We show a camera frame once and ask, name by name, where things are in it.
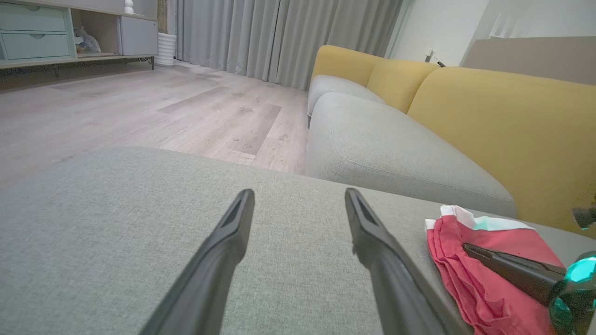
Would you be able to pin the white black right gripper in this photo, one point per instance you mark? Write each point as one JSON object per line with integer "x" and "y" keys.
{"x": 577, "y": 302}

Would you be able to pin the large yellow sofa backrest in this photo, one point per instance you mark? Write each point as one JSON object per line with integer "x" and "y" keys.
{"x": 521, "y": 135}

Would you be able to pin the white wall plug adapter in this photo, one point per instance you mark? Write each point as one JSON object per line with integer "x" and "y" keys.
{"x": 430, "y": 53}

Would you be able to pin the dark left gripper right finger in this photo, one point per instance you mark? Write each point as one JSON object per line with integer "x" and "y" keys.
{"x": 396, "y": 279}

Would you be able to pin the beige wall panel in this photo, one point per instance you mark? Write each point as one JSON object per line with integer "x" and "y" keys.
{"x": 535, "y": 58}

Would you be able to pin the low wooden media cabinet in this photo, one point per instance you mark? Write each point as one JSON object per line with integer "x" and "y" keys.
{"x": 37, "y": 42}

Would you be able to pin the white ribbed floor vase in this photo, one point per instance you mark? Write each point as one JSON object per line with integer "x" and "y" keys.
{"x": 165, "y": 50}

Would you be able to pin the small white figurine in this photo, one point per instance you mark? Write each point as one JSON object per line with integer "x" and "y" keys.
{"x": 129, "y": 7}

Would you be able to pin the grey plush toy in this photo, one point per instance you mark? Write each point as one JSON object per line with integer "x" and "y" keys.
{"x": 87, "y": 42}

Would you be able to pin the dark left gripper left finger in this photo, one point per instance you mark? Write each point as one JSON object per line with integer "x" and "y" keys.
{"x": 209, "y": 274}

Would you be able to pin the grey pleated curtains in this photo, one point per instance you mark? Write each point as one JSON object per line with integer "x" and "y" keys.
{"x": 288, "y": 37}

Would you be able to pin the grey sofa seat cushion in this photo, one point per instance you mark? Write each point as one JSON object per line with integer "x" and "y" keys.
{"x": 335, "y": 88}
{"x": 386, "y": 149}

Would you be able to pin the red basketball jersey white sleeves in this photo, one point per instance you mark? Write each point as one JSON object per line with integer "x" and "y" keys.
{"x": 484, "y": 288}

